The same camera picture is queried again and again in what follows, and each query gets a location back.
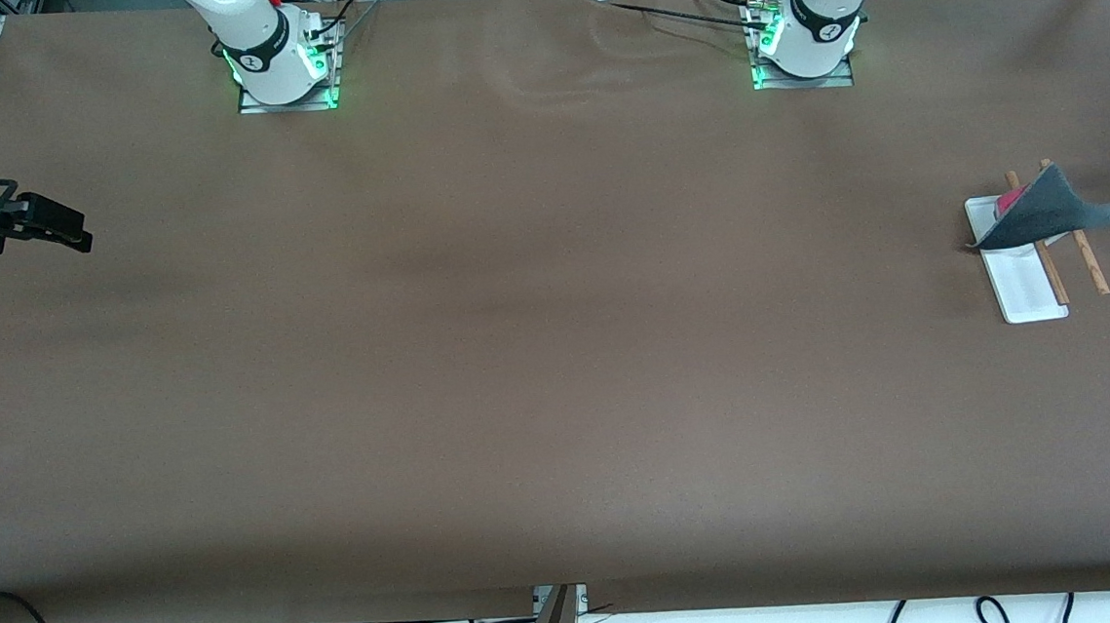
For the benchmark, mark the white rack base plate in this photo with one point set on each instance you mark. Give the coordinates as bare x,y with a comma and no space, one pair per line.
1022,284

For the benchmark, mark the brown table cover sheet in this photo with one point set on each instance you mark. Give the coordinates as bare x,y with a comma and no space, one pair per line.
561,399

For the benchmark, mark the grey microfibre towel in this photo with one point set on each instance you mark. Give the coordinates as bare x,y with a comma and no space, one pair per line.
1037,214

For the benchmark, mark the wooden rack rod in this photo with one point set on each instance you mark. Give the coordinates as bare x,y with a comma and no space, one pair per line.
1094,269
1058,286

